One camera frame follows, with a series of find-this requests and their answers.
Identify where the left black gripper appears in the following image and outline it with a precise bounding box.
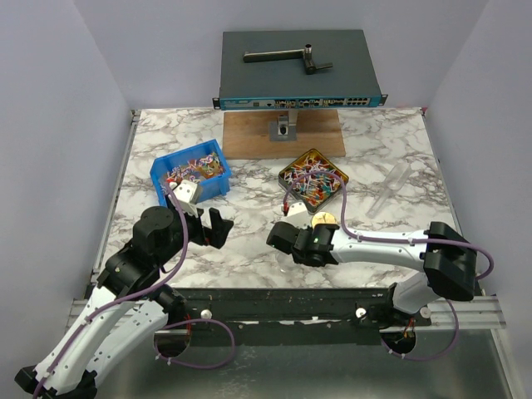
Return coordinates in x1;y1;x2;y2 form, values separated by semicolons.
157;193;234;266

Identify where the gold jar lid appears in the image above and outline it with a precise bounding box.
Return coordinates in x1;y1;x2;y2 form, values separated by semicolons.
311;212;337;228

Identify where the square tin of lollipops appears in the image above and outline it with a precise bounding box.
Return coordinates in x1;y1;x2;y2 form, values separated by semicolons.
278;149;349;214

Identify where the blue plastic candy bin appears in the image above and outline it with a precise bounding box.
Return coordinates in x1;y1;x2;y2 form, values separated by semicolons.
150;140;232;206

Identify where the clear plastic scoop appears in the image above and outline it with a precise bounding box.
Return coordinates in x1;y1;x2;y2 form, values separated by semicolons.
366;162;412;219

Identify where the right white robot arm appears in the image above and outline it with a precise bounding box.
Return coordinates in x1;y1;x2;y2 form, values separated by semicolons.
266;221;480;328

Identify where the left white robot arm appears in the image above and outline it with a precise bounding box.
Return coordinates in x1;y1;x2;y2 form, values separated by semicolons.
15;205;234;398

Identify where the wooden board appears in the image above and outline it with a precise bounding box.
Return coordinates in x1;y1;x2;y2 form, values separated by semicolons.
222;109;346;160

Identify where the grey metal stand base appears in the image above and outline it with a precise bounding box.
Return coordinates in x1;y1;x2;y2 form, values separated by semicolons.
268;109;298;141

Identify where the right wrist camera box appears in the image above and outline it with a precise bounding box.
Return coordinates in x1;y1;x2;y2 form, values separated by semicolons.
283;202;312;229

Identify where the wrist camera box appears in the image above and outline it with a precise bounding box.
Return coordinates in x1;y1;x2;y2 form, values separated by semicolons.
170;180;201;217
283;202;312;229

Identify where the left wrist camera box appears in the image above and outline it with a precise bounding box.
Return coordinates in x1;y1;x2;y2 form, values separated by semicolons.
170;180;201;217

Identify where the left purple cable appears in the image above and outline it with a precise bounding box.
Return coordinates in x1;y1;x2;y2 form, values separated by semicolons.
31;189;236;399

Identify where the purple cable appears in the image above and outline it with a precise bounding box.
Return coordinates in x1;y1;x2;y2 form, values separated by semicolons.
283;170;495;362
31;189;236;399

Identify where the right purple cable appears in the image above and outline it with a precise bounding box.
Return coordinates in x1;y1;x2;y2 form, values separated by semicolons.
283;170;495;362

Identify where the black front mounting rail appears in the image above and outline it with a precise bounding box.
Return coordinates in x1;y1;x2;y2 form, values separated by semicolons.
85;286;458;348

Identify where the grey network switch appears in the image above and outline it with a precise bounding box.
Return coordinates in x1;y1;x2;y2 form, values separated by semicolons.
213;29;387;111

